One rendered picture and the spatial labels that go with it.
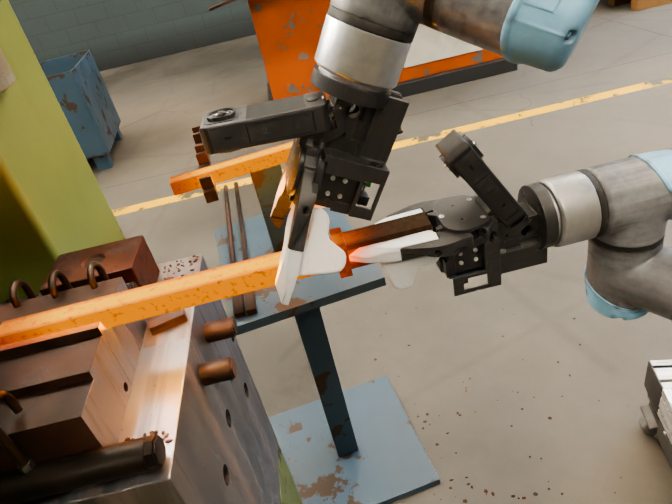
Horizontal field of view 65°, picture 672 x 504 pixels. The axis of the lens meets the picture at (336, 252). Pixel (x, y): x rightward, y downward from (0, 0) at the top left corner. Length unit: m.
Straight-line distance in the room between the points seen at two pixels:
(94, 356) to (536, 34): 0.47
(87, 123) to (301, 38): 1.63
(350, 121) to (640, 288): 0.37
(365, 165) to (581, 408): 1.33
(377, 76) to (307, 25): 3.55
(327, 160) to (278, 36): 3.54
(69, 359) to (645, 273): 0.60
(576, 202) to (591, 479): 1.08
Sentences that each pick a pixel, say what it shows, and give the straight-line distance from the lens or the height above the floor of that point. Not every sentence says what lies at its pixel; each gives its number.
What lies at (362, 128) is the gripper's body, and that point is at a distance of 0.49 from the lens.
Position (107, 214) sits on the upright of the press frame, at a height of 0.91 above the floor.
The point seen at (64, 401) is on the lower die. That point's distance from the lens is 0.56.
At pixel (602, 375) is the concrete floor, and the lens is 1.79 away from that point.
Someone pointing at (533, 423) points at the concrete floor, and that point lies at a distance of 1.65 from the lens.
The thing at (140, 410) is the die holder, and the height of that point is 0.92.
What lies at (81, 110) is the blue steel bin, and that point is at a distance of 4.19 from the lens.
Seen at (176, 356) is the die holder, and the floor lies 0.91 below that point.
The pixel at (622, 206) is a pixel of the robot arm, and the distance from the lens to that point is 0.60.
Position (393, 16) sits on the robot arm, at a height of 1.22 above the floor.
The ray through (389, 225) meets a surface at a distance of 0.55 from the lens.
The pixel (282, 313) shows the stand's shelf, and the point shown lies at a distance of 0.98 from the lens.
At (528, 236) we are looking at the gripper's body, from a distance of 0.60.
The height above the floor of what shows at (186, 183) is 0.97.
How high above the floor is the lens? 1.30
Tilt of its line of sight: 33 degrees down
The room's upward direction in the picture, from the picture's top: 13 degrees counter-clockwise
